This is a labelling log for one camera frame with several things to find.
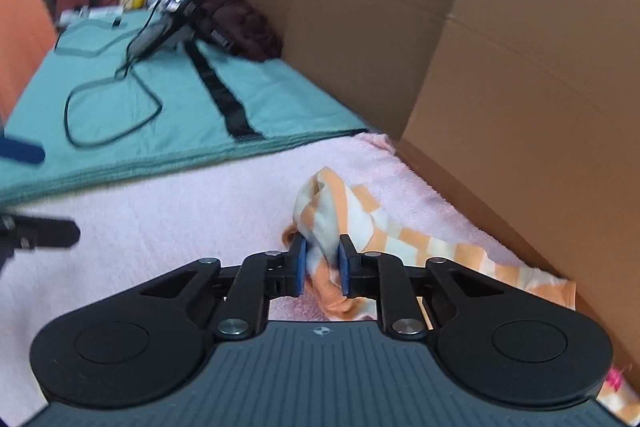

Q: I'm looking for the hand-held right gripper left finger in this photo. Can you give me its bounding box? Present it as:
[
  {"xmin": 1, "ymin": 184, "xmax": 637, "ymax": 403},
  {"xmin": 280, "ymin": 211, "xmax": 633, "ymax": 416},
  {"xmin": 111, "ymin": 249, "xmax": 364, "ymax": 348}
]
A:
[{"xmin": 139, "ymin": 234, "xmax": 307, "ymax": 342}]

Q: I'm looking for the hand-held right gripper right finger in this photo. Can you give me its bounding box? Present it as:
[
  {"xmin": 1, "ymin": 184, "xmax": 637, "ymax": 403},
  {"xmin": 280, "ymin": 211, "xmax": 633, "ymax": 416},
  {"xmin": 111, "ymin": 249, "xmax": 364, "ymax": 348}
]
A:
[{"xmin": 339, "ymin": 234, "xmax": 506, "ymax": 340}]

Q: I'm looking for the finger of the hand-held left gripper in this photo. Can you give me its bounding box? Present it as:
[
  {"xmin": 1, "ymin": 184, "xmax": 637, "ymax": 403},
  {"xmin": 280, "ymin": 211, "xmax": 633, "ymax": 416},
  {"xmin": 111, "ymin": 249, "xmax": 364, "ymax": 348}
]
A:
[
  {"xmin": 0, "ymin": 134, "xmax": 46, "ymax": 166},
  {"xmin": 0, "ymin": 213, "xmax": 82, "ymax": 275}
]

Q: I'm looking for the orange white striped shirt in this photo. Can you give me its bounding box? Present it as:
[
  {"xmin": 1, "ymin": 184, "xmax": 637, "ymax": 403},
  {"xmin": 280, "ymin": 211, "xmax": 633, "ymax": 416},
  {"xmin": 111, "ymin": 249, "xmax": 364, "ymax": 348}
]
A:
[{"xmin": 280, "ymin": 166, "xmax": 577, "ymax": 320}]

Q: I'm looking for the orange cloth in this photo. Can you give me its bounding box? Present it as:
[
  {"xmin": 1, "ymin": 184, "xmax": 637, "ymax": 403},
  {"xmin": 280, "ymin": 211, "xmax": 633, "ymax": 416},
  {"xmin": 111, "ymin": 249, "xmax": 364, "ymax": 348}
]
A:
[{"xmin": 0, "ymin": 0, "xmax": 60, "ymax": 122}]

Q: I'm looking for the pink terry blanket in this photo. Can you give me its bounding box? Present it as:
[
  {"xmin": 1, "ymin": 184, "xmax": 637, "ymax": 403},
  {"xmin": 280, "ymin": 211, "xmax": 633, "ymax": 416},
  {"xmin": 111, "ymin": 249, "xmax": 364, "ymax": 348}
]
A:
[{"xmin": 0, "ymin": 132, "xmax": 631, "ymax": 427}]

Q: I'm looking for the teal green blanket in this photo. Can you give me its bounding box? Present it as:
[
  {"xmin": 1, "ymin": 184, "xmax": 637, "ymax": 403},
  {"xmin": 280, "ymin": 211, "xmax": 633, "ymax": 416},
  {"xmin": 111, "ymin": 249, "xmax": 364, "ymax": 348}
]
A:
[{"xmin": 0, "ymin": 4, "xmax": 371, "ymax": 208}]

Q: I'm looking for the black silver device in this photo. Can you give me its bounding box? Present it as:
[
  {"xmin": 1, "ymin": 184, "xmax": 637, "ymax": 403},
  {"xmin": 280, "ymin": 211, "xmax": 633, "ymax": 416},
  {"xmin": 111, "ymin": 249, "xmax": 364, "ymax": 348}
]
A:
[{"xmin": 127, "ymin": 0, "xmax": 211, "ymax": 60}]

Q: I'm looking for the large brown cardboard box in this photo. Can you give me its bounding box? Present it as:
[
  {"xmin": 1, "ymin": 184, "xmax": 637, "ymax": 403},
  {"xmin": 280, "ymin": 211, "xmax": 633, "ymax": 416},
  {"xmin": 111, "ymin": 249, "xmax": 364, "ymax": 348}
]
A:
[
  {"xmin": 400, "ymin": 0, "xmax": 640, "ymax": 388},
  {"xmin": 207, "ymin": 0, "xmax": 493, "ymax": 140}
]

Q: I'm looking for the dark brown cloth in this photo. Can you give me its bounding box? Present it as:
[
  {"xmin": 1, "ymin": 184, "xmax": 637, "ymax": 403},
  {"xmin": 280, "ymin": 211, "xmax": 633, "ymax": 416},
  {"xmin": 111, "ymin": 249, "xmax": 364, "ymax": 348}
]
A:
[{"xmin": 192, "ymin": 0, "xmax": 285, "ymax": 64}]

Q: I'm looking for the black cable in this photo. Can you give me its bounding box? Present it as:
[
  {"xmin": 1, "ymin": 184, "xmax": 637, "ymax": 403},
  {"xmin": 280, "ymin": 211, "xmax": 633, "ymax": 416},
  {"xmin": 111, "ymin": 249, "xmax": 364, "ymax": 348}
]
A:
[{"xmin": 64, "ymin": 0, "xmax": 163, "ymax": 148}]

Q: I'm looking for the black strap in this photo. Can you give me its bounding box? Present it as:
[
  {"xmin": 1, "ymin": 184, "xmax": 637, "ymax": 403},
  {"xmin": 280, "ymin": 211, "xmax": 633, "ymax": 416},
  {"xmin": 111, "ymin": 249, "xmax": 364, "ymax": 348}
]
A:
[{"xmin": 184, "ymin": 41, "xmax": 264, "ymax": 144}]

